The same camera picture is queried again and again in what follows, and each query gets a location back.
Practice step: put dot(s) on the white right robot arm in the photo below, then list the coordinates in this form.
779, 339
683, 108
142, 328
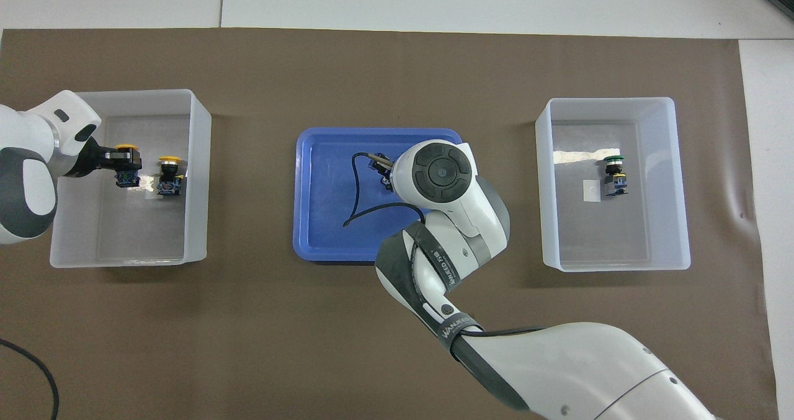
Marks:
558, 364

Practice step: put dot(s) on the translucent white plastic box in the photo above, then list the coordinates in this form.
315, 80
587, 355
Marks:
142, 234
620, 240

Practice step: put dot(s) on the yellow push button switch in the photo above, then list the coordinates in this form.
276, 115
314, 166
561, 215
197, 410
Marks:
169, 175
128, 179

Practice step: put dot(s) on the brown paper table mat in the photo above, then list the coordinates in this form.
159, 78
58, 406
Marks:
397, 345

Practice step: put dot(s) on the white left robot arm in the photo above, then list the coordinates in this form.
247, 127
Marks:
25, 178

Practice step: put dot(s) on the blue plastic tray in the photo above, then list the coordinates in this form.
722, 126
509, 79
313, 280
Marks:
322, 234

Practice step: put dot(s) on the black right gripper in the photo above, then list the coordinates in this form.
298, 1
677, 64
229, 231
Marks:
383, 169

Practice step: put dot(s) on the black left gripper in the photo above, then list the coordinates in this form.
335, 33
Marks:
87, 158

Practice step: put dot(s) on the green push button switch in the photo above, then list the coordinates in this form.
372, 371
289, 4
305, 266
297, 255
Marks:
615, 175

